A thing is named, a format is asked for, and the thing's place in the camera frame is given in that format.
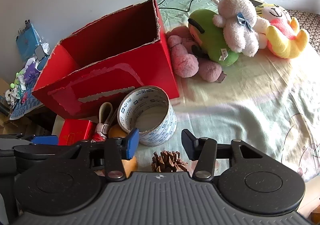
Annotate purple plush toy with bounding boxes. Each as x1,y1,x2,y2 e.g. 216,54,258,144
24,63,42,83

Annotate black smartphone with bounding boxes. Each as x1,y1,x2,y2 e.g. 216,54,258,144
34,44,46,62

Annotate white crumpled plastic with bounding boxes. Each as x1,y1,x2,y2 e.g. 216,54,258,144
40,42,52,56

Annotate printed packing tape roll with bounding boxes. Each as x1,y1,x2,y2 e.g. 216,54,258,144
117,86,177,146

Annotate yellow pink cat plush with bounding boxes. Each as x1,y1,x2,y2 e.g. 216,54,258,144
255,3,310,59

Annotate blue patterned cloth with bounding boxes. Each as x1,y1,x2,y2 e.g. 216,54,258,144
10,85,45,120

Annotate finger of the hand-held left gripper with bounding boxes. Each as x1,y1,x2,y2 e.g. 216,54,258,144
32,135,59,146

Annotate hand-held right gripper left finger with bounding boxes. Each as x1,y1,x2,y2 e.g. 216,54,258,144
62,128,140,182

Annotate black charger cable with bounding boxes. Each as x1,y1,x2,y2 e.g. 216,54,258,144
155,0,198,13

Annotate orange gourd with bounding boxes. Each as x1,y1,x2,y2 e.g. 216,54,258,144
108,124,138,178

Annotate white plush bunny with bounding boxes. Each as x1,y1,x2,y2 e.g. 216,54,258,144
210,0,268,57

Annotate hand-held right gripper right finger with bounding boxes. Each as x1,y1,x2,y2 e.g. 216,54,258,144
181,129,264,182

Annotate green plush toy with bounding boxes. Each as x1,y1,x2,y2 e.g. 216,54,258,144
187,9,240,67

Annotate red white bag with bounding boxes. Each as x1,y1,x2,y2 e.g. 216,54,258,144
90,102,118,143

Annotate brown pine cone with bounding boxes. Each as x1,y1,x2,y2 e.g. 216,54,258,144
151,150,188,173

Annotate blue gift bag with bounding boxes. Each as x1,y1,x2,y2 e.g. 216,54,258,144
15,19,44,62

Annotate small red gift box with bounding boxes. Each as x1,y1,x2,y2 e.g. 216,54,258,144
58,119,97,146

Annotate brown floral blanket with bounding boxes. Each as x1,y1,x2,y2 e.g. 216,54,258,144
286,9,320,55

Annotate pink plush toy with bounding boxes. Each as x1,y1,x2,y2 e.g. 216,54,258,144
167,26,228,83

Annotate small white toy figures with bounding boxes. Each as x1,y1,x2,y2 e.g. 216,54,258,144
4,88,16,104

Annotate green printed bed sheet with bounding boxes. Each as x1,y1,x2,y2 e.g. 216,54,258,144
152,0,320,183

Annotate blue oval case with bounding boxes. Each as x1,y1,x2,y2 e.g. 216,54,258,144
36,56,50,71

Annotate red cardboard box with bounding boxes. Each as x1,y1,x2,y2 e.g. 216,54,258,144
32,0,180,120

